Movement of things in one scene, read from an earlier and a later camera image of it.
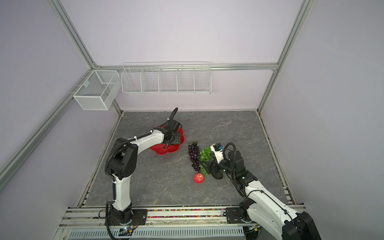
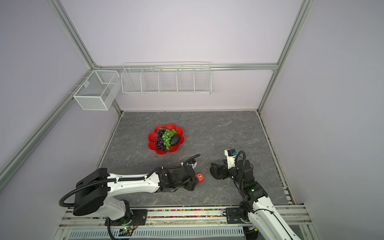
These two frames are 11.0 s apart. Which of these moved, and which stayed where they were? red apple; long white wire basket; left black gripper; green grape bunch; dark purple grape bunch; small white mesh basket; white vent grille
Moved: green grape bunch; left black gripper; dark purple grape bunch
Stayed: small white mesh basket; red apple; white vent grille; long white wire basket
